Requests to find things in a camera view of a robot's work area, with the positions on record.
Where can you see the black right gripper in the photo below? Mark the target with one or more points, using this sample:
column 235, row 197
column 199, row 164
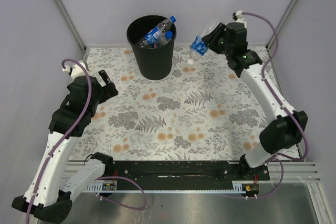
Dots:
column 212, row 37

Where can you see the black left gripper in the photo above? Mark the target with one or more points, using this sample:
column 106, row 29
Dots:
column 109, row 90

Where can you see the blue label bottle white cap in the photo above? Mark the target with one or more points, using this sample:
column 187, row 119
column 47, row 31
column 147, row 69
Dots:
column 198, row 47

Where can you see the Pepsi bottle blue cap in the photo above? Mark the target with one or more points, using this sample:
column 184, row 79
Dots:
column 163, row 39

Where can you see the clear bottle red cap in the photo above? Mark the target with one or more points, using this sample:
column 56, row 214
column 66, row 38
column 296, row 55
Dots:
column 143, row 43

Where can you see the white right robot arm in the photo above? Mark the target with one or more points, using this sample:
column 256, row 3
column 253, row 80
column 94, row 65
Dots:
column 285, row 125

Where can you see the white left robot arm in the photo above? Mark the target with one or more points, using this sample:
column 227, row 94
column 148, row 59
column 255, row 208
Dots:
column 48, row 198

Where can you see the black plastic bin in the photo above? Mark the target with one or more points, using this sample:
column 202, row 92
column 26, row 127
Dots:
column 154, row 64

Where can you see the floral table mat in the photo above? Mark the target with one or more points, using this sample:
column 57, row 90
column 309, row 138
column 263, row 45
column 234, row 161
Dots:
column 198, row 112

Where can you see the white slotted cable duct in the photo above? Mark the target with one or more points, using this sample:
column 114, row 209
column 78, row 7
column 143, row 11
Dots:
column 100, row 187

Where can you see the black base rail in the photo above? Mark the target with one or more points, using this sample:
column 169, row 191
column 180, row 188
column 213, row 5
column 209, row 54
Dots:
column 185, row 175

